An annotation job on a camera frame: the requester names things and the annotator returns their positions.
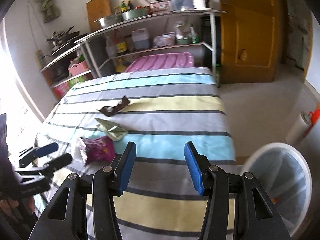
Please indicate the steel mixing bowl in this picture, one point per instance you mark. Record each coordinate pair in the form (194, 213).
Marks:
(109, 20)

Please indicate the striped tablecloth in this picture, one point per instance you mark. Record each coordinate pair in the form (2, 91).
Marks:
(168, 108)

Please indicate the pink plastic basket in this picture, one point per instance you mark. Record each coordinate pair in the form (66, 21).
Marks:
(76, 68)

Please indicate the stacked black pans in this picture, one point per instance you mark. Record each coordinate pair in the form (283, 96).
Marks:
(61, 41)

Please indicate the green glass bottle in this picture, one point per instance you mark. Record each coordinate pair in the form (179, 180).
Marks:
(217, 74)

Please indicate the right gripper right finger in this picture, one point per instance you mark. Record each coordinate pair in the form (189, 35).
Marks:
(211, 181)

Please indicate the pink plastic storage lid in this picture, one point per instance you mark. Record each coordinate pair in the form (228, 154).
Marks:
(161, 61)

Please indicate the colourful cardboard box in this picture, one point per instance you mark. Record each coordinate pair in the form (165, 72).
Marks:
(60, 90)

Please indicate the pink utensil basket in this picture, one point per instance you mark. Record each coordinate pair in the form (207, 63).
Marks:
(160, 7)

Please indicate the yellow label oil bottle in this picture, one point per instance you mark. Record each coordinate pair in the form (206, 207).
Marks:
(120, 42)

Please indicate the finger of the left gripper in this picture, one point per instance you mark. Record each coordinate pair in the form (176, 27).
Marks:
(49, 168)
(29, 155)

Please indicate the green metal basin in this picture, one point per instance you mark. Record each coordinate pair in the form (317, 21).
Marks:
(135, 13)

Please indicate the pale green wrapper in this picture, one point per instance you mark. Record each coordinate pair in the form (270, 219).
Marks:
(112, 130)

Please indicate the metal kitchen shelf rack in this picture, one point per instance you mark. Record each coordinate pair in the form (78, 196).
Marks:
(98, 49)

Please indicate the wooden cutting board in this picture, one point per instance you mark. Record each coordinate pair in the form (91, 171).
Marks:
(97, 9)

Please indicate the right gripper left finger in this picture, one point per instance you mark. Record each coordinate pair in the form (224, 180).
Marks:
(109, 182)

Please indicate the dark brown wrapper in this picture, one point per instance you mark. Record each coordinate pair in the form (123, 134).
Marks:
(110, 111)

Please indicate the white paper roll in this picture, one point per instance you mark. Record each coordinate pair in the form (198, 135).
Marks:
(299, 129)

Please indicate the purple snack wrapper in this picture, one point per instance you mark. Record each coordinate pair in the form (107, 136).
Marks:
(96, 150)

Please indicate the clear plastic jug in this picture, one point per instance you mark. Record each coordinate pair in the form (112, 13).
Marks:
(141, 39)

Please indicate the person's left hand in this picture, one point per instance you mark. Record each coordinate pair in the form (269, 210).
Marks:
(8, 205)

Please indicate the white trash bin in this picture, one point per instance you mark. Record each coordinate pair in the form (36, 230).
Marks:
(285, 176)

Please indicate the clear plastic container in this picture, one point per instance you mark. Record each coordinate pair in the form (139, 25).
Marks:
(178, 5)

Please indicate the wooden door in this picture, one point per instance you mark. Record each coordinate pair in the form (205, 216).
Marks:
(250, 40)

